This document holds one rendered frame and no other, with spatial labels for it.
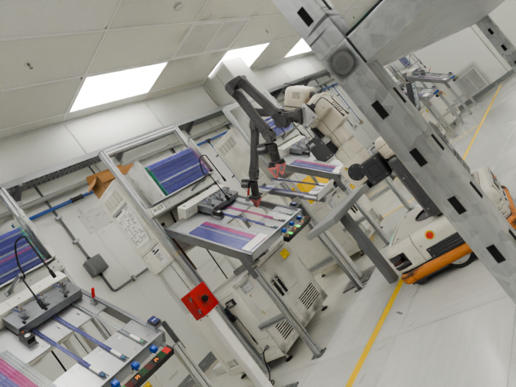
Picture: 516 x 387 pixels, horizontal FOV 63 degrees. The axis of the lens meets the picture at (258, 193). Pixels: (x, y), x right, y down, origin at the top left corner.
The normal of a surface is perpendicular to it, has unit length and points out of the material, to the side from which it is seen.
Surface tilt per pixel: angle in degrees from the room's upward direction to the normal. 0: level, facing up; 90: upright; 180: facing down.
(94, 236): 90
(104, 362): 47
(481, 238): 90
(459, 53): 90
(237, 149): 90
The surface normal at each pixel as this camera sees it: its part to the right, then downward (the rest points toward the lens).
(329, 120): -0.41, 0.27
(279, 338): 0.59, -0.49
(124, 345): 0.00, -0.90
